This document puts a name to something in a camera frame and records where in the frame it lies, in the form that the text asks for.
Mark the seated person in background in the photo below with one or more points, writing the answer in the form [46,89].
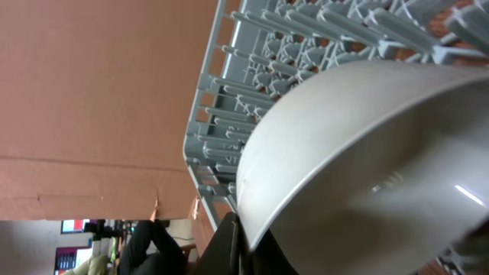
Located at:
[150,251]

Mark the grey round bowl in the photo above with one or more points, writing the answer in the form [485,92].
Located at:
[372,167]

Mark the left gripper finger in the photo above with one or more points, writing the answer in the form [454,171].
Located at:
[228,254]

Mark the brown cardboard panel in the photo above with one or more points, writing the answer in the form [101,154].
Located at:
[95,100]

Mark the grey plastic dishwasher rack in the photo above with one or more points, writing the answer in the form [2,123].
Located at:
[260,52]

